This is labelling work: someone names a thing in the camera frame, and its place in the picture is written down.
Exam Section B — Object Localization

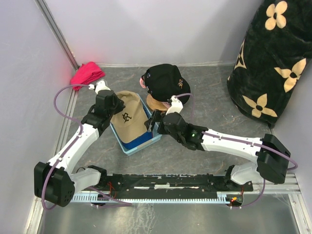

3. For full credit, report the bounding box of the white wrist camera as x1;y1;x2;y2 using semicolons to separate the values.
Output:
166;96;183;115
88;79;110;94

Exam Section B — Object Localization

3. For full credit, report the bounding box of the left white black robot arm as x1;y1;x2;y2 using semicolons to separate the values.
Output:
34;90;125;207

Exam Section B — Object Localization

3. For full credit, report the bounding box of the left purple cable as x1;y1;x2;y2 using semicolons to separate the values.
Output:
41;84;134;210

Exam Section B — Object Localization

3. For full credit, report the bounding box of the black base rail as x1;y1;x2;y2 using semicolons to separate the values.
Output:
95;174;254;198

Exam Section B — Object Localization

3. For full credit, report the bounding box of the aluminium corner profile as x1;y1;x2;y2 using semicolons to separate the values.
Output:
35;0;79;70

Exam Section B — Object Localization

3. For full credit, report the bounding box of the red cloth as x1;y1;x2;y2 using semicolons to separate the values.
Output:
70;61;105;91

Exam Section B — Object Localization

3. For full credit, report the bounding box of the wooden hat stand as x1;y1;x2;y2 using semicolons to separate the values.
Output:
146;94;168;111

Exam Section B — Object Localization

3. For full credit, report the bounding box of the tan cap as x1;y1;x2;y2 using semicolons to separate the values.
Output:
111;91;153;149

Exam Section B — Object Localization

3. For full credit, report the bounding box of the colourful cap in basket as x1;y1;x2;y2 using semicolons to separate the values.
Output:
121;107;156;150

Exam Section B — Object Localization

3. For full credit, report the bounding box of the light blue cable duct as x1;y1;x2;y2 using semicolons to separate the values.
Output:
71;191;239;205

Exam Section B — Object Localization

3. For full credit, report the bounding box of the pink cap with R logo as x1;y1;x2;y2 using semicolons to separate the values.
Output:
139;76;170;108

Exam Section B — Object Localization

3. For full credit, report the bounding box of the black floral blanket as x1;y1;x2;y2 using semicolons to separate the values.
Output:
227;0;312;126

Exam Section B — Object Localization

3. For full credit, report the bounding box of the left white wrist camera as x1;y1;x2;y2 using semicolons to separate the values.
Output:
88;79;110;94

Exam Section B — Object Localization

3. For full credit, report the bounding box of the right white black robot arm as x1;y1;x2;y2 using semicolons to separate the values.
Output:
144;110;291;191

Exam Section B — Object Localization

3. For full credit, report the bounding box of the light blue plastic basket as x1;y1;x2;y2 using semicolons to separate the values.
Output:
110;94;161;156

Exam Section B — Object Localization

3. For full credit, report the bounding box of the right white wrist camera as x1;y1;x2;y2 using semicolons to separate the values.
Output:
166;96;183;115

